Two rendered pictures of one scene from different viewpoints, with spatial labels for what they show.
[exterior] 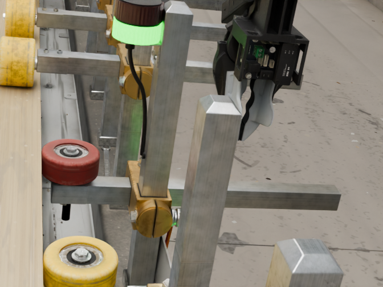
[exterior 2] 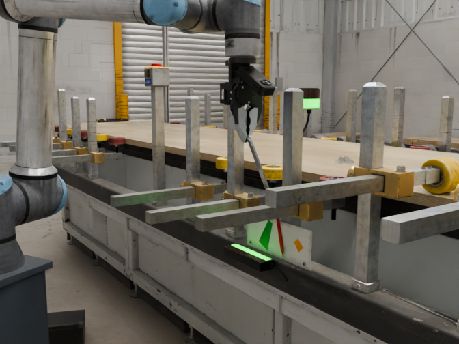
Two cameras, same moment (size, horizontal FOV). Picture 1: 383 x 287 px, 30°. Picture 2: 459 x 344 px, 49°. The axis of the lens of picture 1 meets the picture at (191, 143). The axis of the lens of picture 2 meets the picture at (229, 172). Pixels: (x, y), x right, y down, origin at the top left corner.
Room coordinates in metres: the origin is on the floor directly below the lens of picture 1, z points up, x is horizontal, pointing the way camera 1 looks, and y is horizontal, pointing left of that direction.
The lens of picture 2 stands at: (2.01, -0.52, 1.12)
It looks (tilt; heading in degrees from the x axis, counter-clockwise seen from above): 9 degrees down; 161
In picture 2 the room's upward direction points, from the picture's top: straight up
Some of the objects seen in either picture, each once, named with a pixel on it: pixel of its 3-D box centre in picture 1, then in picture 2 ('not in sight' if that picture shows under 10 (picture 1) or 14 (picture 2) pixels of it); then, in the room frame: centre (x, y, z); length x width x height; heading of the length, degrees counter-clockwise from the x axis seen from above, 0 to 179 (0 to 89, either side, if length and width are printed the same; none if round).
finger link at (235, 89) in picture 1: (236, 110); (246, 123); (0.78, -0.05, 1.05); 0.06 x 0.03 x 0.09; 15
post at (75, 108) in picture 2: not in sight; (76, 141); (-0.82, -0.41, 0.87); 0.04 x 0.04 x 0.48; 15
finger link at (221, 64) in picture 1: (233, 66); (253, 106); (0.80, -0.03, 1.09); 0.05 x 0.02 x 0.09; 105
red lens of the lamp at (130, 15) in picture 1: (139, 9); (307, 93); (0.86, 0.09, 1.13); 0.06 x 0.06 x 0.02
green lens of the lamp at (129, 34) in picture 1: (137, 28); (307, 103); (0.86, 0.09, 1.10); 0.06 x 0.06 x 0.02
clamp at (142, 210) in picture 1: (145, 197); (298, 205); (0.89, 0.05, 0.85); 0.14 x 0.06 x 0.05; 15
